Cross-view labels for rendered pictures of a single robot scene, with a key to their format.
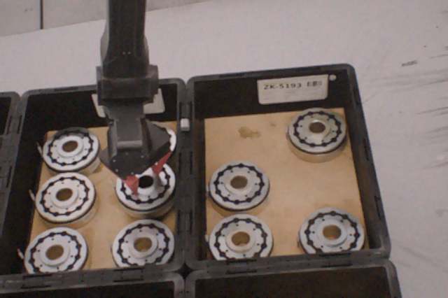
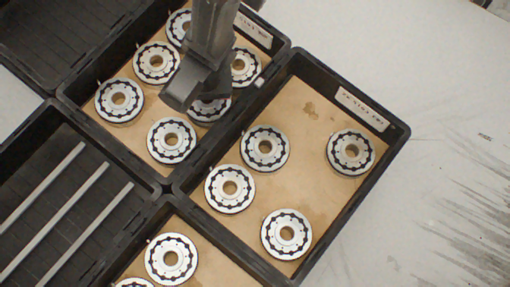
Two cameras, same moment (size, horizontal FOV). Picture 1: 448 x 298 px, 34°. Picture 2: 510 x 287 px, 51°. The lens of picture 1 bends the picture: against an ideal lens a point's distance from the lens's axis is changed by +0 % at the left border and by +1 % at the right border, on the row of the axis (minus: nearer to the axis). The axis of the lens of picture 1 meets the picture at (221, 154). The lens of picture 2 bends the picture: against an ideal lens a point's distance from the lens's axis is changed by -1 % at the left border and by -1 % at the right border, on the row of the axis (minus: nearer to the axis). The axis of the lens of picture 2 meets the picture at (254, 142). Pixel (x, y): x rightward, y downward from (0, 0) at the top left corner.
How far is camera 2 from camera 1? 0.45 m
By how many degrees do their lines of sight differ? 24
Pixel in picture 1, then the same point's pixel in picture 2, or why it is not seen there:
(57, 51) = not seen: outside the picture
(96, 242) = (152, 108)
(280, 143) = (323, 136)
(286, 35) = (426, 40)
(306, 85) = (372, 116)
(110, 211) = not seen: hidden behind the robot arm
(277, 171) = (301, 156)
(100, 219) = not seen: hidden behind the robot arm
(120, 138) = (171, 87)
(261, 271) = (209, 230)
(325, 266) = (249, 261)
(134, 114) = (197, 75)
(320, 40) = (444, 65)
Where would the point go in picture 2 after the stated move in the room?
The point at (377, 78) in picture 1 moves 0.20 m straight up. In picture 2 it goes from (451, 129) to (489, 98)
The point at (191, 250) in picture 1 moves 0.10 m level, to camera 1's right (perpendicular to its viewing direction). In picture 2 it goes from (182, 178) to (226, 208)
